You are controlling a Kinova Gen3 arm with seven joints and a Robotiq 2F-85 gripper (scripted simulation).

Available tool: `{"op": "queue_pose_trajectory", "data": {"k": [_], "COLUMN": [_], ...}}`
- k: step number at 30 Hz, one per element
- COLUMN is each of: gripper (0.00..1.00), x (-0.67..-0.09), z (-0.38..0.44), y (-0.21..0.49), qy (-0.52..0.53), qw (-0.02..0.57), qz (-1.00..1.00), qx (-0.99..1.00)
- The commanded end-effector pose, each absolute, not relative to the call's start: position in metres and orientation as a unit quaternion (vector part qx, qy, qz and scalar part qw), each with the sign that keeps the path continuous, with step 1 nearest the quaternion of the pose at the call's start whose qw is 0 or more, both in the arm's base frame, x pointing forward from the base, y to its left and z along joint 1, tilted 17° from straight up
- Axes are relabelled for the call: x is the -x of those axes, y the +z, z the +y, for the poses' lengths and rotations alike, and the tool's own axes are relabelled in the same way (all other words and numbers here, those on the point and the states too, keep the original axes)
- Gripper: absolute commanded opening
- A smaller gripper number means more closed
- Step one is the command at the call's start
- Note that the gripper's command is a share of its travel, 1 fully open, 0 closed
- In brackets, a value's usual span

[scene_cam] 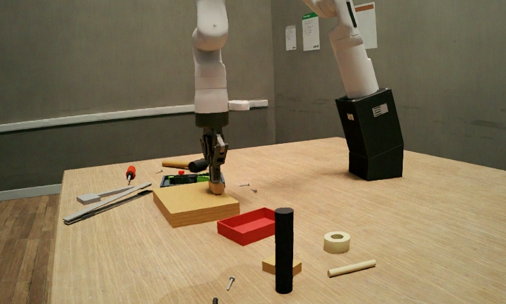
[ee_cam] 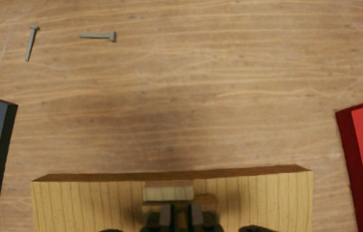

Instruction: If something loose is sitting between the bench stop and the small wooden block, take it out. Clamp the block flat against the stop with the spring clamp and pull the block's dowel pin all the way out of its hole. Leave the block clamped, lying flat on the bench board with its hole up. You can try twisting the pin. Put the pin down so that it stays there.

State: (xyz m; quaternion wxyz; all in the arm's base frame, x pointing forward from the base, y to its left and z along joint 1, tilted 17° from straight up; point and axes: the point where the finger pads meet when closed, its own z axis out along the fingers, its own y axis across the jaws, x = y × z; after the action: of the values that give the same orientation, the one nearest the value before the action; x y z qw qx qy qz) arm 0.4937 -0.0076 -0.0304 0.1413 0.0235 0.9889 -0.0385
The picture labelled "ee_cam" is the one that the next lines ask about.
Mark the grey bolt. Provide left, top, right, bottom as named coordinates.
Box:
left=79, top=31, right=117, bottom=42
left=25, top=24, right=40, bottom=61

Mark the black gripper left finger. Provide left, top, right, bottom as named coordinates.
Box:
left=99, top=204, right=174, bottom=232

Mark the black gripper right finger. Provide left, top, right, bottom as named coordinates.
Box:
left=188, top=203, right=278, bottom=232

